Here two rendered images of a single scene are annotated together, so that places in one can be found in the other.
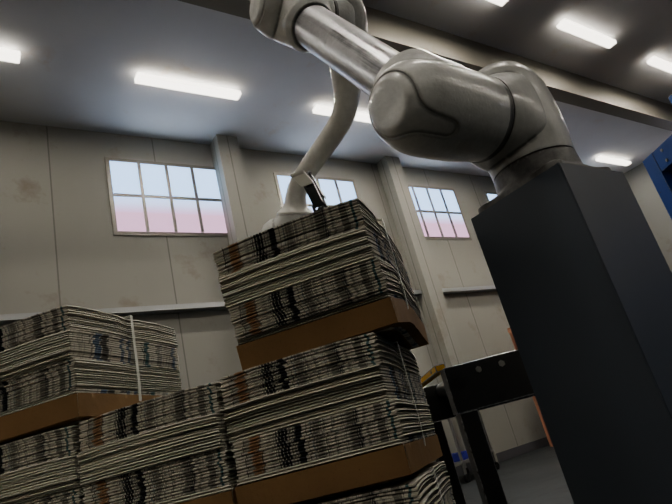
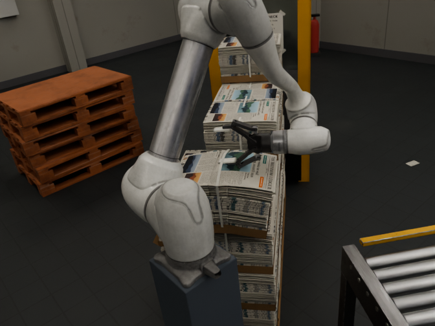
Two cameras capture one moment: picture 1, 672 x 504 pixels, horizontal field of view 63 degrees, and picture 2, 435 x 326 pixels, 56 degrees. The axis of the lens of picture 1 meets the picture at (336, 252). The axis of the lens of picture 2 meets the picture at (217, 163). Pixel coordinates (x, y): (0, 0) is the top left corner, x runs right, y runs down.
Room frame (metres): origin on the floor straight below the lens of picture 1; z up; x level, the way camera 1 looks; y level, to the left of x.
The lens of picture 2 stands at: (1.07, -1.38, 1.88)
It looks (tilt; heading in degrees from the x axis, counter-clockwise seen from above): 29 degrees down; 90
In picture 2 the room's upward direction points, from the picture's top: 7 degrees counter-clockwise
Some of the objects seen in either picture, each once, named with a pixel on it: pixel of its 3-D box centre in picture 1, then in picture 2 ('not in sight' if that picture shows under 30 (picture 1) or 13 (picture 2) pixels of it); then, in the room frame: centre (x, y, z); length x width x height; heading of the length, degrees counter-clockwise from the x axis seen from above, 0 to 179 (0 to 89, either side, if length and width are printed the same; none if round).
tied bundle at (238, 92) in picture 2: not in sight; (248, 109); (1.28, 0.91, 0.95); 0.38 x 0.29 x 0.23; 167
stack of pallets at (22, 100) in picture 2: not in sight; (71, 125); (-0.34, 2.37, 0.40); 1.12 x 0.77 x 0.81; 39
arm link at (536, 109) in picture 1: (510, 119); (182, 214); (0.94, -0.39, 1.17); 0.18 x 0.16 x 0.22; 126
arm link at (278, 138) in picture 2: not in sight; (279, 141); (1.30, -0.01, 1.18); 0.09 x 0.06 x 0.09; 77
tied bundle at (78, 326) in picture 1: (81, 383); (243, 130); (1.21, 0.63, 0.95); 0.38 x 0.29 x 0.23; 168
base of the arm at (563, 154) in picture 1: (546, 183); (195, 255); (0.96, -0.41, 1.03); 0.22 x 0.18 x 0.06; 128
